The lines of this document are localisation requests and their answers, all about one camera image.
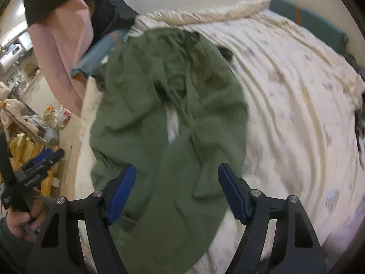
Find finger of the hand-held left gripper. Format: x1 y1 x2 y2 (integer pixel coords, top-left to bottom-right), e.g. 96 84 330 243
32 148 65 174
21 148 55 172

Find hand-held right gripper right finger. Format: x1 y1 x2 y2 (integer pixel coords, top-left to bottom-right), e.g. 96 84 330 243
217 162 328 274

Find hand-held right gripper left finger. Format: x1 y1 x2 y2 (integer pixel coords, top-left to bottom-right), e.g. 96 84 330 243
24 163 137 274

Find green pants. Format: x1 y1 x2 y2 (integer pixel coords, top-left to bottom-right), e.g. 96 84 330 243
89 28 249 274

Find camouflage pants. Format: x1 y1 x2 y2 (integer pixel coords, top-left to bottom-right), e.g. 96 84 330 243
93 67 109 92

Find person's left hand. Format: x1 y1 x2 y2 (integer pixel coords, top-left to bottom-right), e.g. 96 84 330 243
6 195 47 242

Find dark grey rounded object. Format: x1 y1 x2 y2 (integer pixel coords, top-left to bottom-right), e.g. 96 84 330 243
43 127 60 146

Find yellow wooden chair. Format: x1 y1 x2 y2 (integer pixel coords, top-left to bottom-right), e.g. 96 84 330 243
8 135 62 197

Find printed plastic bag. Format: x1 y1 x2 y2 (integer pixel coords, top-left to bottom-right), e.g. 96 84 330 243
54 104 72 127

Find cream hanging garment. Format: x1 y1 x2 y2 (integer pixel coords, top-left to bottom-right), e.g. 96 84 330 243
0 81 39 134

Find cardboard box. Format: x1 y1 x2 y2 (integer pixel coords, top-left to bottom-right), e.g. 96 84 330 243
23 61 39 76

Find pink curtain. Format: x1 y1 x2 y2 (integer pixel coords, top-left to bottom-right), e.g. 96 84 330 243
29 0 96 117

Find cream printed quilt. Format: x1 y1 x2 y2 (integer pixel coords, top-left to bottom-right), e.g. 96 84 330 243
74 0 365 274

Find white water heater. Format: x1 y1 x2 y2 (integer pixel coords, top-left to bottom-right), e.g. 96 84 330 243
0 43 25 69

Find dark clothes pile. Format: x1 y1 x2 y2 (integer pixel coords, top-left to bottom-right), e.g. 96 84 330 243
345 53 365 172

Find white pillow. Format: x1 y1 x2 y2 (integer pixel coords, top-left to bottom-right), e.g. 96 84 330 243
237 0 271 13

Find teal padded bed rail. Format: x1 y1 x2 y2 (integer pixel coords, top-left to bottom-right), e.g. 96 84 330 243
71 30 127 80
268 0 350 53

